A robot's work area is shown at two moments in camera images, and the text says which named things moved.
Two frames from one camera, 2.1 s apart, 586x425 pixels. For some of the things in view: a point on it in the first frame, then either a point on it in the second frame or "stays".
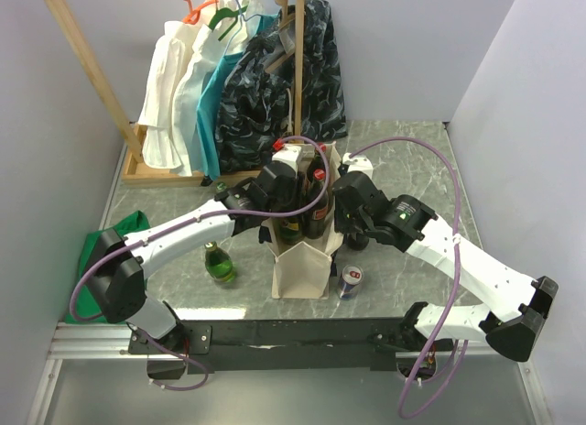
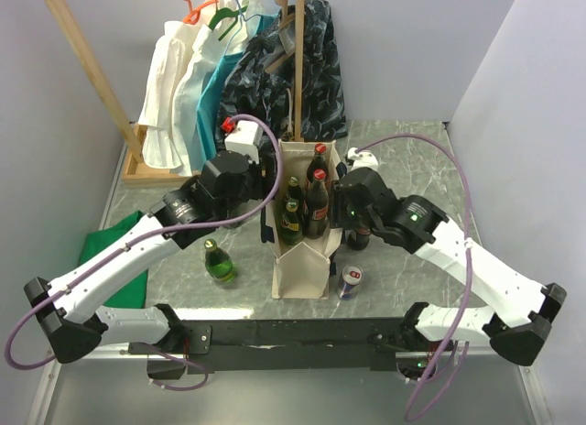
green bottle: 291,229 stays
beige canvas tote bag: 303,269 stays
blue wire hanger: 241,16 stays
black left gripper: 294,193 → 265,185
